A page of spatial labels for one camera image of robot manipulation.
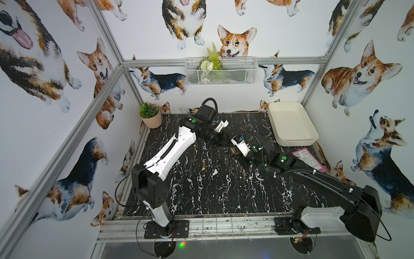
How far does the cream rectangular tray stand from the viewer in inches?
41.1

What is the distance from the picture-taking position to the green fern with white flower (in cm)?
81

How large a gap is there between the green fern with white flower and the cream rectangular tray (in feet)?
1.72

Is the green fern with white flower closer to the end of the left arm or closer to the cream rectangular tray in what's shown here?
the end of the left arm
